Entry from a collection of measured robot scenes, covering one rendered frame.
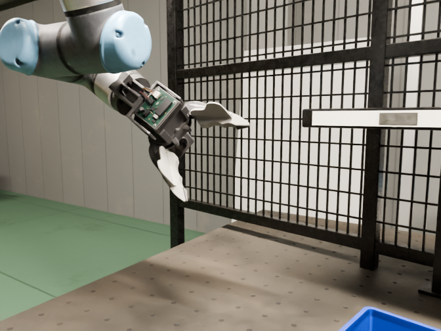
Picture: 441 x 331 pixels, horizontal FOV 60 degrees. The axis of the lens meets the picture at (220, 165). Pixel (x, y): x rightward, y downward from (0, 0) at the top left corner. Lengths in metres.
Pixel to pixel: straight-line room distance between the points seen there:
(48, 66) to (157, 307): 0.42
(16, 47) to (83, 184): 3.97
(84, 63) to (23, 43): 0.09
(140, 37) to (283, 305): 0.48
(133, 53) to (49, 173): 4.58
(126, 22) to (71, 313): 0.46
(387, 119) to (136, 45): 0.35
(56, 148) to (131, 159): 1.28
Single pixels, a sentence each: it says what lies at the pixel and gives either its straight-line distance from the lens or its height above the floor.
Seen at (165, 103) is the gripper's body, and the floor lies 1.04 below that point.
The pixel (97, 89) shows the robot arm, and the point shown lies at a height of 1.06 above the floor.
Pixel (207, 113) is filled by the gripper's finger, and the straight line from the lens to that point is 0.59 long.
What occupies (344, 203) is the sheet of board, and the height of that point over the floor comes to 0.52.
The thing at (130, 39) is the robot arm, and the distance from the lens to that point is 0.52.
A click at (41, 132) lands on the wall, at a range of 5.12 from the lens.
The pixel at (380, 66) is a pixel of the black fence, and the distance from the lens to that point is 0.83.
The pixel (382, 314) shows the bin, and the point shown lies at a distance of 0.52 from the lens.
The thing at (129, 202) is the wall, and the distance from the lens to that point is 4.00.
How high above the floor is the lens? 1.02
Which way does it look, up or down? 7 degrees down
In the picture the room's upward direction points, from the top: straight up
